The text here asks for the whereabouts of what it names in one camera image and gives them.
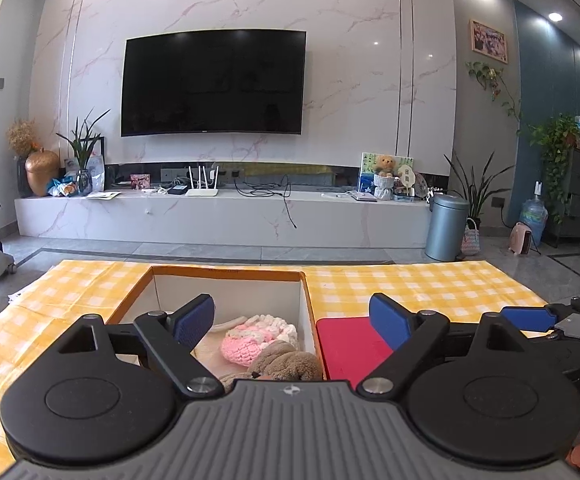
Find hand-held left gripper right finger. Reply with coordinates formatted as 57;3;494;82
369;292;538;401

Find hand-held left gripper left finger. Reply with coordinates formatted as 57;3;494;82
44;294;215;401

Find orange cardboard box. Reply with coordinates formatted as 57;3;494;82
104;266;328;386

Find pink white knitted hat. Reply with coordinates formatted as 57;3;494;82
221;314;299;361

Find brown plush toy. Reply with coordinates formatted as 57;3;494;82
220;340;323;393

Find yellow checkered blanket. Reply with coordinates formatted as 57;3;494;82
0;259;553;441

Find red box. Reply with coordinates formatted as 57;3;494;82
316;316;395;385

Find pink space heater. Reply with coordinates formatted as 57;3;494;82
509;221;535;256

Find pink woven bag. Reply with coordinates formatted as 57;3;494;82
461;218;481;256

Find blue water jug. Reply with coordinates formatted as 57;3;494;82
521;181;549;246

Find white marble TV bench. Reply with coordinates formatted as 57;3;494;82
14;187;433;251

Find grey blue trash can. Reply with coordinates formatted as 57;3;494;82
425;193;471;263

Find white router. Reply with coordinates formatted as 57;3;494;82
186;165;221;198

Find snake plant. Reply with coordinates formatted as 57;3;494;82
444;150;516;229

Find round paddle fan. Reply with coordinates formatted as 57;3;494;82
397;165;415;196

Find blue green picture board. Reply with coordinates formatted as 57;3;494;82
359;151;415;196

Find bushy potted plant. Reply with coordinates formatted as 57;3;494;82
529;114;580;226

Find white snack bag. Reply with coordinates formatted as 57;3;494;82
87;156;105;192

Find blue orange packages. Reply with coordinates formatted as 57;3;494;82
46;177;78;197

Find green plant in glass vase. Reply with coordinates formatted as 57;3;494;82
56;108;111;196

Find gold acorn vase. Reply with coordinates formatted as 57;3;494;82
24;148;61;197

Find hanging vine plant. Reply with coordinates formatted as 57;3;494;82
466;60;524;134

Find dried flowers in dark vase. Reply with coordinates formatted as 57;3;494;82
7;119;38;198

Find black cable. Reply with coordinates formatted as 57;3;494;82
234;174;299;229

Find black wall television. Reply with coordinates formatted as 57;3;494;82
120;29;307;138

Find framed wall picture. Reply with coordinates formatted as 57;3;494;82
470;19;510;65

